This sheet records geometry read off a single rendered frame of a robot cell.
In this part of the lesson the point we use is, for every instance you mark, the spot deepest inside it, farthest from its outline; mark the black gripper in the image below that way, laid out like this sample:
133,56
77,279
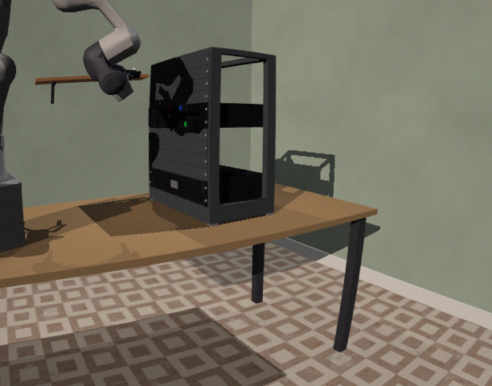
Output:
133,74

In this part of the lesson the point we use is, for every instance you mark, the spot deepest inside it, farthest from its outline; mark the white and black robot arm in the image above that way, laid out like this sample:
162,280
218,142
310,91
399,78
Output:
122,43

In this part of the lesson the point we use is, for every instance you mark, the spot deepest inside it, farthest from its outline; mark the black server rack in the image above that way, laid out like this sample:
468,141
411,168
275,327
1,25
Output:
184,168

